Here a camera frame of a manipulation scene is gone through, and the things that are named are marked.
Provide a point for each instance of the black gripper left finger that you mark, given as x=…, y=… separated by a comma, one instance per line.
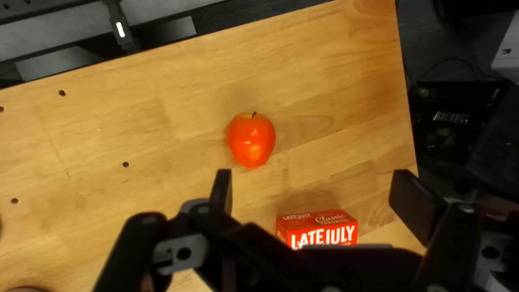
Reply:
x=221, y=193

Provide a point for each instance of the red apple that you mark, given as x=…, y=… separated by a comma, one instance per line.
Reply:
x=250, y=137

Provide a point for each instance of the black electronics box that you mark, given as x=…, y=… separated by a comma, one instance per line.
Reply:
x=448, y=118

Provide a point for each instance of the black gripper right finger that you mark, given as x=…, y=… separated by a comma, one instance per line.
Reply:
x=416, y=204

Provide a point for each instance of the orange Late July cracker box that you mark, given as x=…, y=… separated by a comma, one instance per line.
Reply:
x=333, y=227

